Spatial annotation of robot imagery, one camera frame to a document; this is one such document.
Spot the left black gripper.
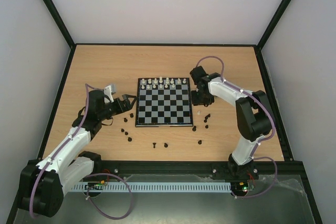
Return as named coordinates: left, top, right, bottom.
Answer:
left=99, top=94, right=138, bottom=120

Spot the black and silver chessboard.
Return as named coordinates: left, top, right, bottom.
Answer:
left=135, top=77, right=194, bottom=127

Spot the right circuit board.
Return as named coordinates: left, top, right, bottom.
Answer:
left=231, top=180, right=256, bottom=193

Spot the left circuit board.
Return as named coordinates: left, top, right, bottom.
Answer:
left=83, top=180, right=109, bottom=191

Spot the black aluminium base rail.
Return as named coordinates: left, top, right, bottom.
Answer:
left=26, top=159, right=305, bottom=180

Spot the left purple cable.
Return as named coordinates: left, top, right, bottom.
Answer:
left=29, top=83, right=133, bottom=220

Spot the light blue slotted cable duct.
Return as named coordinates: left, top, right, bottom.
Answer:
left=70, top=182, right=232, bottom=193

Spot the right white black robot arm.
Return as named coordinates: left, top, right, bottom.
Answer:
left=190, top=66, right=276, bottom=178

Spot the circuit board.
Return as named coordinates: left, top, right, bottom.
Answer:
left=83, top=180, right=109, bottom=191
left=231, top=180, right=256, bottom=193

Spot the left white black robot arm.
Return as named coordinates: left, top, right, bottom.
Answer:
left=18, top=87, right=136, bottom=218

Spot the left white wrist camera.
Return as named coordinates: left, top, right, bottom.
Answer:
left=103, top=83, right=116, bottom=103

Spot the left black frame post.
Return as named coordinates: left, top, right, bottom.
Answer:
left=43, top=0, right=75, bottom=49

